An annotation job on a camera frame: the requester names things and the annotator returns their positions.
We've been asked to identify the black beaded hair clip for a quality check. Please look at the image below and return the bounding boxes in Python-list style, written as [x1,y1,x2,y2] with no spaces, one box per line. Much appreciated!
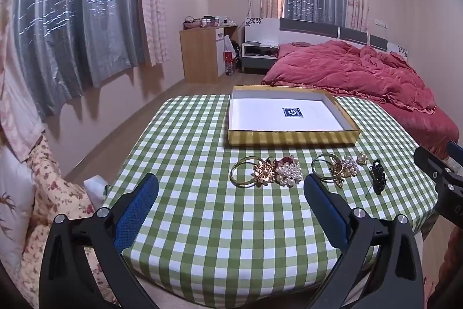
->
[364,158,388,198]

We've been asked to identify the floral cushion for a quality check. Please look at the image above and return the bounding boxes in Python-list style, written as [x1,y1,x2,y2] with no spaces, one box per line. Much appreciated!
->
[19,137,121,309]

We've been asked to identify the pearl and red brooch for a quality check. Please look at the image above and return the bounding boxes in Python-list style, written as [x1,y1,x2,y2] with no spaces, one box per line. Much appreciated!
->
[274,156,303,187]

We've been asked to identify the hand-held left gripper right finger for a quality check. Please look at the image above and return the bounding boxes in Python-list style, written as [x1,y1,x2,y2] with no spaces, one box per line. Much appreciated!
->
[303,173,424,309]

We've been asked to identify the bed with red duvet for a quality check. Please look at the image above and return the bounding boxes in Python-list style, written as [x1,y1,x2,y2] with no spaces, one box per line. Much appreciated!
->
[261,40,460,158]

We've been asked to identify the pearl cluster brooch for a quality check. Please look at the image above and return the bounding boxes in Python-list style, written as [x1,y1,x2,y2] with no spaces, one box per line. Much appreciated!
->
[341,155,361,177]

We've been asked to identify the white nightstand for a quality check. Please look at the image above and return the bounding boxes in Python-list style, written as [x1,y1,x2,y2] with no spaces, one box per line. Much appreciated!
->
[240,40,280,74]

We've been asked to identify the wooden desk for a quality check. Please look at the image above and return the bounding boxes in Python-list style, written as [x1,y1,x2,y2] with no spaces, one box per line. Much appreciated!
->
[179,24,240,84]

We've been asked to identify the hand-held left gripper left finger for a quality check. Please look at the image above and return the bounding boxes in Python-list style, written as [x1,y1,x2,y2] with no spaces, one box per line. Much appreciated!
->
[38,173,160,309]

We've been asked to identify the white and grey headboard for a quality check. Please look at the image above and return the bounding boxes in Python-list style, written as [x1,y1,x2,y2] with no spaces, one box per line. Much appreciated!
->
[245,17,409,61]

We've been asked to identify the gold bangle with leaf charm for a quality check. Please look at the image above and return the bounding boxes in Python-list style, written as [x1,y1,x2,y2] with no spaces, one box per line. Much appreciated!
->
[310,153,348,189]

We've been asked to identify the white deer print pillow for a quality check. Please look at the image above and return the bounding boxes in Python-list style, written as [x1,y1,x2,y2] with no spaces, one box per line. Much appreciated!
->
[0,145,37,281]

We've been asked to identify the white cloth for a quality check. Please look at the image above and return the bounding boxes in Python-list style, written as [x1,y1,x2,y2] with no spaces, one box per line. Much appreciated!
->
[83,175,111,210]

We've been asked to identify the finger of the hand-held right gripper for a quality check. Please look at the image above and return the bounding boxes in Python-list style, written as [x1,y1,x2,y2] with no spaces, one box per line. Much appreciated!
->
[413,146,463,188]
[446,140,463,173]

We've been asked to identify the gold cardboard box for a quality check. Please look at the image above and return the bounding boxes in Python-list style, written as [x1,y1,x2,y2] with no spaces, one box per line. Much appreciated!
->
[227,85,361,148]

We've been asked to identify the green checked tablecloth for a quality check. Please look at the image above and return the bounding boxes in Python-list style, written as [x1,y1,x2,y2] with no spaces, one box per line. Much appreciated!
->
[103,94,440,309]

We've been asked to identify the black bag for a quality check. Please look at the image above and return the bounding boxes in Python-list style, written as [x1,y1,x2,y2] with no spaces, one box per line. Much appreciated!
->
[230,40,242,73]

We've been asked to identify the wide grey curtain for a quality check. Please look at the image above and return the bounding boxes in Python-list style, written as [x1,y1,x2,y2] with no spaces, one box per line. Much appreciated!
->
[12,0,148,118]

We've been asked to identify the gold bangle with flower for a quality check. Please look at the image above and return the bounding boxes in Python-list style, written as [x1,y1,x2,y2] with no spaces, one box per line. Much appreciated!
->
[230,156,277,189]

